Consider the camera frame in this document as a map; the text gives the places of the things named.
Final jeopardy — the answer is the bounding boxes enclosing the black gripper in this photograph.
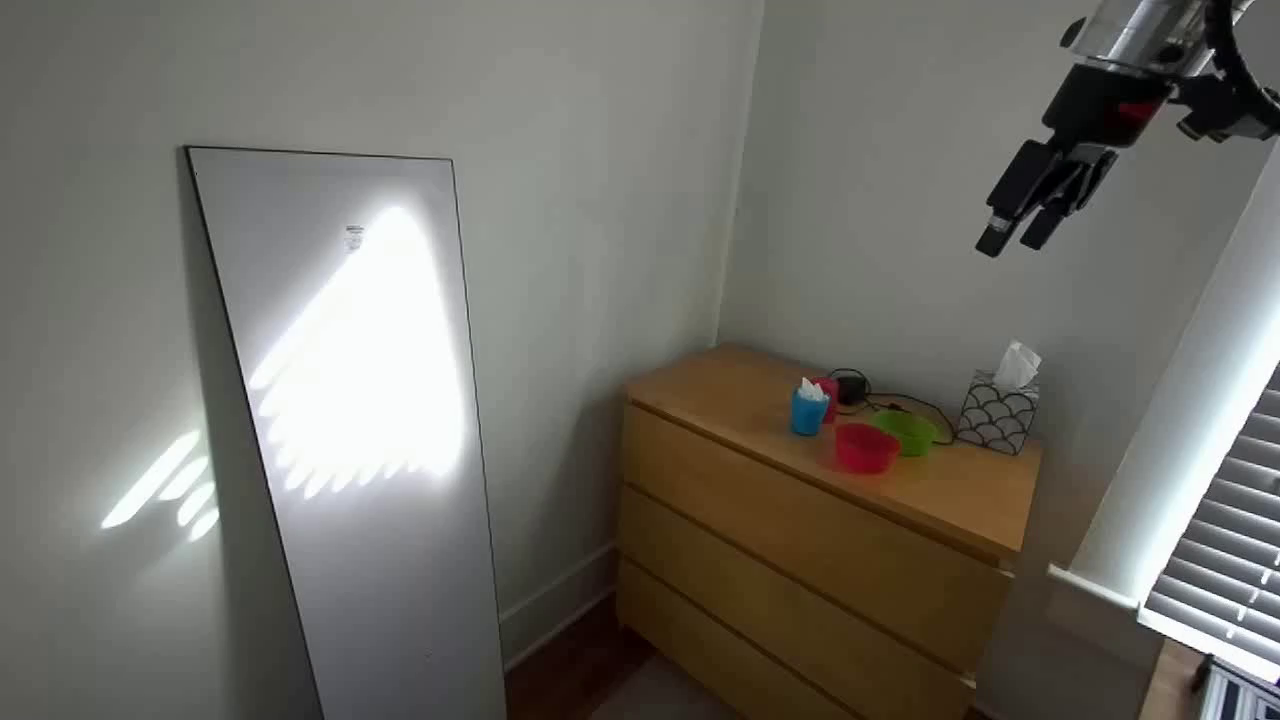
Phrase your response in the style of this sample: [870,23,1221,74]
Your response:
[977,65,1164,257]

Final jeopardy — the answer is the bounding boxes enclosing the green plastic bowl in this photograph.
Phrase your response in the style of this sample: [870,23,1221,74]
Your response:
[870,407,936,457]

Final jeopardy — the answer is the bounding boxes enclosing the pink plastic bowl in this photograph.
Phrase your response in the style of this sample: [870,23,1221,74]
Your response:
[837,423,894,475]

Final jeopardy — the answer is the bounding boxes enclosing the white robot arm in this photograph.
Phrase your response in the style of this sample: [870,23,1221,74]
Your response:
[977,0,1280,257]

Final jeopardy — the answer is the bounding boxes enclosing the white tissue in box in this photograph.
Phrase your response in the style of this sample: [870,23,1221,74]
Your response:
[990,341,1040,391]

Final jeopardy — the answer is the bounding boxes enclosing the scale-patterned tissue box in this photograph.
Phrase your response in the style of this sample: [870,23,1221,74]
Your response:
[956,372,1040,457]

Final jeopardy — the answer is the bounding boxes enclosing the red plastic cup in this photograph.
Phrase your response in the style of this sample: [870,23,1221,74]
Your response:
[814,375,841,423]

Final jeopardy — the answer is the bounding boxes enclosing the white crumpled tissue in cup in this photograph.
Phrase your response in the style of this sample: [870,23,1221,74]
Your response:
[796,375,829,400]

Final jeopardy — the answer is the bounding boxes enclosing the blue plastic cup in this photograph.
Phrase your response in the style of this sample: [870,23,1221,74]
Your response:
[786,391,829,437]

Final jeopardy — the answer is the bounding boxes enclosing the white window blinds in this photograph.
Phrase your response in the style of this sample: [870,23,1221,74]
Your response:
[1144,372,1280,684]

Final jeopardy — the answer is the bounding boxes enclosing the wooden dresser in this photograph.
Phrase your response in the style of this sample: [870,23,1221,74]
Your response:
[616,348,1040,720]

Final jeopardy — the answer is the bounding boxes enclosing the white leaning board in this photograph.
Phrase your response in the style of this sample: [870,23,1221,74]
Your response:
[189,145,505,720]

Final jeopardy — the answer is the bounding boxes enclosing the black mouse cable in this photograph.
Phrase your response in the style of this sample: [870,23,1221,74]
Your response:
[864,387,958,449]

